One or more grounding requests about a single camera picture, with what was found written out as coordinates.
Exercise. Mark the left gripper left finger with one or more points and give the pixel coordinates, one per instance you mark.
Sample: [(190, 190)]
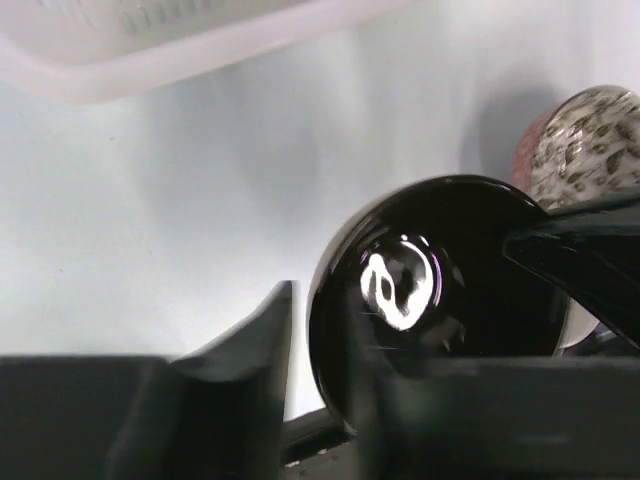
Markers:
[(214, 414)]

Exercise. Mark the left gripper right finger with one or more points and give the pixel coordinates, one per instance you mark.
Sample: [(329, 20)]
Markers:
[(504, 409)]

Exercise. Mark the black glossy bowl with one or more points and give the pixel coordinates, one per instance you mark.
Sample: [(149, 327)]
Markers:
[(423, 268)]

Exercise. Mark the floral patterned bowl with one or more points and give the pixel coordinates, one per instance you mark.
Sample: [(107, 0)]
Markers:
[(583, 149)]

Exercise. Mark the white plastic bin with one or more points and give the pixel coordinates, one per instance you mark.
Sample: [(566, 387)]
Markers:
[(94, 51)]

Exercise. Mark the grey white mug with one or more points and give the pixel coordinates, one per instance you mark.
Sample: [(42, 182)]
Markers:
[(579, 324)]

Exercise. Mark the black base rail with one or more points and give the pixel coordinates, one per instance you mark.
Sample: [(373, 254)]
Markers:
[(317, 448)]

